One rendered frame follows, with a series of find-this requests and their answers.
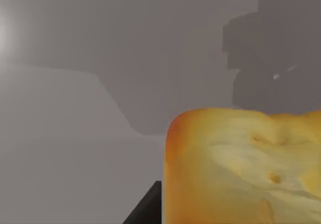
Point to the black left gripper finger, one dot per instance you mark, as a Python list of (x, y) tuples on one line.
[(148, 207)]

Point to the golden yellow bread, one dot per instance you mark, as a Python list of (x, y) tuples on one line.
[(240, 168)]

